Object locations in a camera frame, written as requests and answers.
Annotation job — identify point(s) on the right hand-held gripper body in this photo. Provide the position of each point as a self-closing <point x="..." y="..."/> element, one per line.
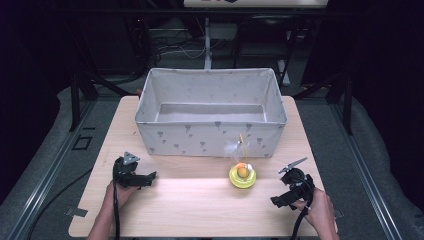
<point x="296" y="181"/>

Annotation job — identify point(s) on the white stand post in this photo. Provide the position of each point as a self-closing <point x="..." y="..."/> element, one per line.
<point x="207" y="43"/>

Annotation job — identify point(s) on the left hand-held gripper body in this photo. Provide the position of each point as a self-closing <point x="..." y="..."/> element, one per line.
<point x="125" y="171"/>

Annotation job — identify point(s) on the black chair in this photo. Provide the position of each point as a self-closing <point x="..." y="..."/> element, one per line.
<point x="263" y="40"/>

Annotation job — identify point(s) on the person's left hand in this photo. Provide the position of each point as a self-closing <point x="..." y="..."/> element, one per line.
<point x="122" y="195"/>

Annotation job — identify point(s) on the yellow feather cat toy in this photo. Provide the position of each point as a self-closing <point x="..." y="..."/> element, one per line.
<point x="242" y="176"/>

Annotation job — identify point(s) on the black metal frame stand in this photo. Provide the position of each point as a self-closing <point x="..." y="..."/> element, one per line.
<point x="347" y="103"/>
<point x="76" y="100"/>

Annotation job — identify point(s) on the grey floor rail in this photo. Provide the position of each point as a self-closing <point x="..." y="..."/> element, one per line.
<point x="366" y="180"/>
<point x="43" y="180"/>

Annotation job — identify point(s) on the grey fabric storage box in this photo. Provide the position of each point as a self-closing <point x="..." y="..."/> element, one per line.
<point x="210" y="133"/>

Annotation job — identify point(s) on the person's right hand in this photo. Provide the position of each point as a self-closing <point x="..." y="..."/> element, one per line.
<point x="318" y="205"/>

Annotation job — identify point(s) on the grey metal table bracket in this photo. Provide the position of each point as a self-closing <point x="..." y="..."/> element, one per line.
<point x="76" y="212"/>

